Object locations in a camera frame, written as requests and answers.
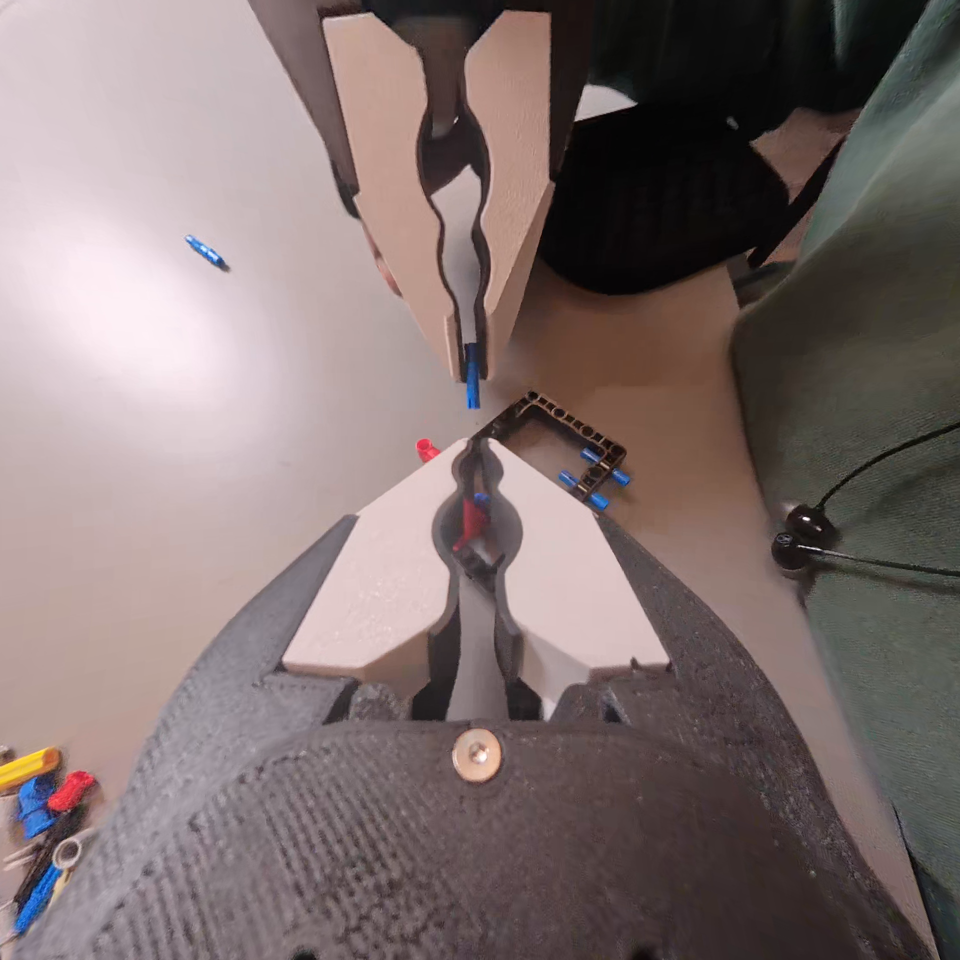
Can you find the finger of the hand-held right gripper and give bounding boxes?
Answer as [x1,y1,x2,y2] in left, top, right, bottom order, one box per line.
[322,12,464,384]
[463,7,558,380]

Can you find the person's right hand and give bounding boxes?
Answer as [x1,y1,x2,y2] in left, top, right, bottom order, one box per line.
[363,225,406,297]

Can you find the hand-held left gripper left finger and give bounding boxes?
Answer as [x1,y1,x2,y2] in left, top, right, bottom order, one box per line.
[283,438,471,721]

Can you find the pile of small lego pieces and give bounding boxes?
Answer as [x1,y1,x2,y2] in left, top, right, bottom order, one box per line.
[0,746,99,939]

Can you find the black wired earphones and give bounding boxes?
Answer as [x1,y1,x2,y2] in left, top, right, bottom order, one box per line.
[771,423,960,579]

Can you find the person's right forearm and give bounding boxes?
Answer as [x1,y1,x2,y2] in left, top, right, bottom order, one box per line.
[592,0,931,129]

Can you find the black lego frame assembly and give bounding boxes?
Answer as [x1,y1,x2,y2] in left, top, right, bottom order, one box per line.
[414,390,630,594]

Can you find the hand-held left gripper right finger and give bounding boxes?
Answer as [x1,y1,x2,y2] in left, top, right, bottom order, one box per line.
[486,438,671,720]

